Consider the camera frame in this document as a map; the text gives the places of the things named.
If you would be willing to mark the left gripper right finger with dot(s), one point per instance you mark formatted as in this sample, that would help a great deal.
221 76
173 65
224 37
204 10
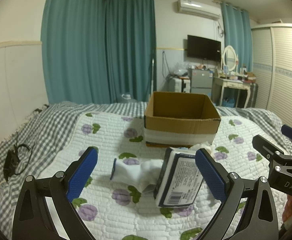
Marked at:
259 217

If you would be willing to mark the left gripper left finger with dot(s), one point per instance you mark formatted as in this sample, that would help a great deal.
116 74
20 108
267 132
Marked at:
32 219

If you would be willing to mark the blue white tissue pack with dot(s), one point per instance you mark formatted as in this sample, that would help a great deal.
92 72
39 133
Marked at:
179 180

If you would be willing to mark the white sock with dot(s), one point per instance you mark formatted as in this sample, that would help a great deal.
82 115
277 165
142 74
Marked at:
143 176
205 145

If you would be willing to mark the white rolled sock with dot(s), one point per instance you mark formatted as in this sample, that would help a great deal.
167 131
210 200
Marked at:
205 145

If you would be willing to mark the blue laundry basket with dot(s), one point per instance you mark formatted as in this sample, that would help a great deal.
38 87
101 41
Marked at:
228 102

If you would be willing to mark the grey checked bed sheet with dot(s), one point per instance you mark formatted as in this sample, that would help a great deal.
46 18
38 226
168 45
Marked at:
48 130

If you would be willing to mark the white dressing table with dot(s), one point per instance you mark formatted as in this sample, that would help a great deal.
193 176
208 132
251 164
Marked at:
219 85

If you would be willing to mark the white louvred wardrobe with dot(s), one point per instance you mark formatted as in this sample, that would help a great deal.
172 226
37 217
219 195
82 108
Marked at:
272 66

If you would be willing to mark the floral quilted white blanket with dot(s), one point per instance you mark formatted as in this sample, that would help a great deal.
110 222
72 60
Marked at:
118 201

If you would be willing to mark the grey small fridge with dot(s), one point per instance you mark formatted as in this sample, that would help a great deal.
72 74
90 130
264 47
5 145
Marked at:
201 81

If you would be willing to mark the open cardboard box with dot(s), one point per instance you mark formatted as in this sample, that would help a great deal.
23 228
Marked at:
180 120

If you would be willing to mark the white oval vanity mirror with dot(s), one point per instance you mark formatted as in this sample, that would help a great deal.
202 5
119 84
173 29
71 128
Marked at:
229 59

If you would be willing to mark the white suitcase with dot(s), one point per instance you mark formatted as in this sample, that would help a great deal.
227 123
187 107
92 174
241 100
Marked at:
179 85

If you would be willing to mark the teal curtain right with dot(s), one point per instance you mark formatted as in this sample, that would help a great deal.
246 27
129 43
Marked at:
237 29

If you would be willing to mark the teal curtain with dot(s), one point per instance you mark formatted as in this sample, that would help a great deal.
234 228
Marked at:
95 50
237 29

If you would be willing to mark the clear water jug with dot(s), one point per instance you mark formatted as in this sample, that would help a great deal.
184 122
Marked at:
127 98

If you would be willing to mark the teal curtain left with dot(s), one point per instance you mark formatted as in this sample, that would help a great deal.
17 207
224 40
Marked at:
95 50

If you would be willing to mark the black charger with cable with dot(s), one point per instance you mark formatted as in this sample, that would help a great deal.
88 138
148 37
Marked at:
12 160

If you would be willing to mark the black wall television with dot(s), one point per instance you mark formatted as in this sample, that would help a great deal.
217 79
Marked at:
203 48

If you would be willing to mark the white wall air conditioner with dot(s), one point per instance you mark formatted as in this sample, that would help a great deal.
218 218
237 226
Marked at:
199 9

